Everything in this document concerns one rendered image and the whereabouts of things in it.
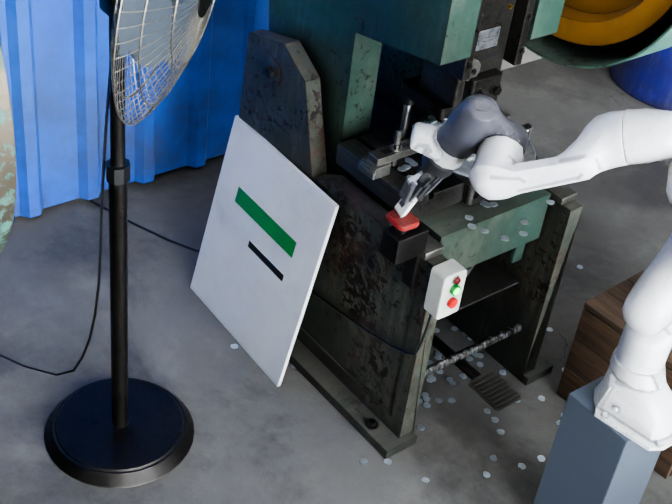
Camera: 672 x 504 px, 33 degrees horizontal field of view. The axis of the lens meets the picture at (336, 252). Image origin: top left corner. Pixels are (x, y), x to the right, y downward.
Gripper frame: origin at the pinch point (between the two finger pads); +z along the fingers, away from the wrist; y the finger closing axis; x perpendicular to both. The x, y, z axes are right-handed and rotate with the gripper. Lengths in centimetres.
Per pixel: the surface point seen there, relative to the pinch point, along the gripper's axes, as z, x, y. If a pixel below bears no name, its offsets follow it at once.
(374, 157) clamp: 12.4, 19.0, 9.6
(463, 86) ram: -8.6, 20.1, 27.9
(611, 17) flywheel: -25, 18, 67
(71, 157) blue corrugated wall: 112, 97, -17
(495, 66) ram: -11.3, 21.4, 37.9
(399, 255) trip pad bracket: 9.9, -7.9, -2.0
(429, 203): 13.0, 2.7, 16.9
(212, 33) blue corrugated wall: 82, 111, 36
